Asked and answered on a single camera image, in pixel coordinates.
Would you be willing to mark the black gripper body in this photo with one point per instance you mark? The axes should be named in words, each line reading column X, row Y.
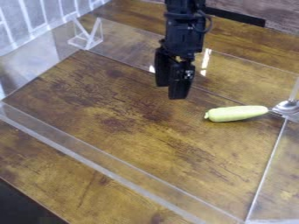
column 184, row 35

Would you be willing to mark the green handled metal spoon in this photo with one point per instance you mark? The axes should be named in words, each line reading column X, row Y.
column 236, row 113

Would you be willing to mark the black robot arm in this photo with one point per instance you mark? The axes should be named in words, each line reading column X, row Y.
column 184, row 7

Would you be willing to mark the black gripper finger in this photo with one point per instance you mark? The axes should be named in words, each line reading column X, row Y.
column 181, row 72
column 161, row 64

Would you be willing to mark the clear acrylic enclosure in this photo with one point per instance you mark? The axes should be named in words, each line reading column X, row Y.
column 101, row 148

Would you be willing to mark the black strip on table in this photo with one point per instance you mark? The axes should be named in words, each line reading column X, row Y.
column 236, row 17

